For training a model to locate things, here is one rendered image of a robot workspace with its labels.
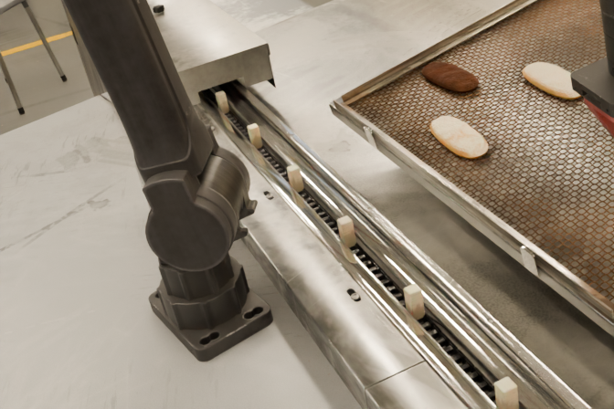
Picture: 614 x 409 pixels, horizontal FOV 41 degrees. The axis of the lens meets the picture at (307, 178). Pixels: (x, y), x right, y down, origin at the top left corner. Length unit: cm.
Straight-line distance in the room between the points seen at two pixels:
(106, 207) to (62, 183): 12
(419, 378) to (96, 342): 35
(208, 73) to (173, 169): 50
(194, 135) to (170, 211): 7
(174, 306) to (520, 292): 33
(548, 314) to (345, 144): 42
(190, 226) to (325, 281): 15
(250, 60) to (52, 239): 39
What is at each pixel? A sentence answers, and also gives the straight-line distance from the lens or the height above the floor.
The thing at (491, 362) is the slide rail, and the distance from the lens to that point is 69.
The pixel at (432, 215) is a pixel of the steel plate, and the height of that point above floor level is 82.
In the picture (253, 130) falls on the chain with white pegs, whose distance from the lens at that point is 107.
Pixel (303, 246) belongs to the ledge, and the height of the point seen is 86.
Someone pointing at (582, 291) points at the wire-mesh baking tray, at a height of 90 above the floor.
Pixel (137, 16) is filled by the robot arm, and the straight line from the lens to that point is 68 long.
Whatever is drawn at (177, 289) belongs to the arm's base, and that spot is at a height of 88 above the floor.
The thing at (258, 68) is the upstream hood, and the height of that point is 88.
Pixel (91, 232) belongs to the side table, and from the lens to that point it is 105.
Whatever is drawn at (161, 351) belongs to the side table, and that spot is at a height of 82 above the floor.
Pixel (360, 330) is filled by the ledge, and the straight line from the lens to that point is 72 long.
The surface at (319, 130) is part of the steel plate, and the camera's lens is 114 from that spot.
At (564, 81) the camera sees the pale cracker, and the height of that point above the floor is 93.
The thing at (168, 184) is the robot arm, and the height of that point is 101.
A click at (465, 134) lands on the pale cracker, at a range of 89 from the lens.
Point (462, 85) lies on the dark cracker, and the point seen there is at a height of 92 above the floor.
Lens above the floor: 133
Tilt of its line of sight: 30 degrees down
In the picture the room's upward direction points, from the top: 12 degrees counter-clockwise
